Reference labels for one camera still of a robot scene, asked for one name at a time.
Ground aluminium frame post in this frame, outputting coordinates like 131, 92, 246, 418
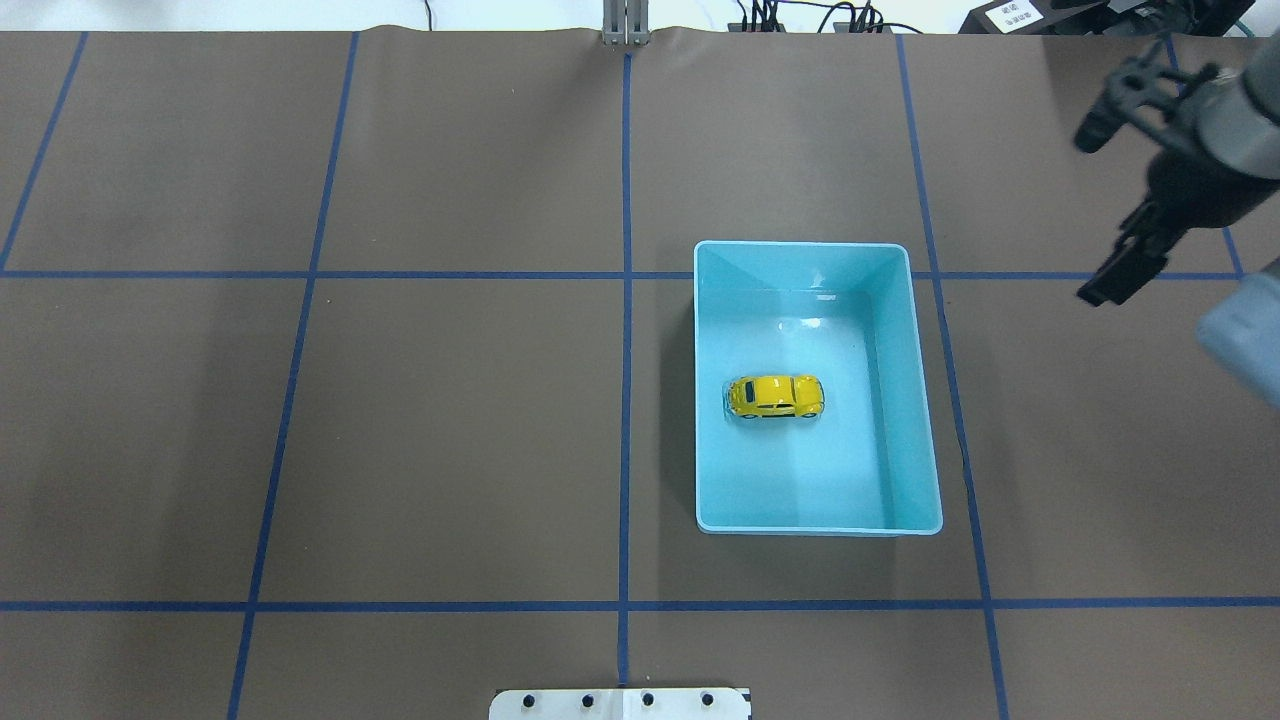
602, 0, 652, 47

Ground light blue plastic bin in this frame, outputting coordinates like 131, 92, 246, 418
692, 241, 945, 537

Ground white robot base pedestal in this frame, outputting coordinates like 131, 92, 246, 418
488, 687, 754, 719

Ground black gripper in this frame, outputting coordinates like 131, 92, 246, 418
1074, 56, 1271, 307

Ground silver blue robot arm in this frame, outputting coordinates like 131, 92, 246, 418
1074, 38, 1279, 307

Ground yellow beetle toy car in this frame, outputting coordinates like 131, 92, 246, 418
726, 374, 826, 420

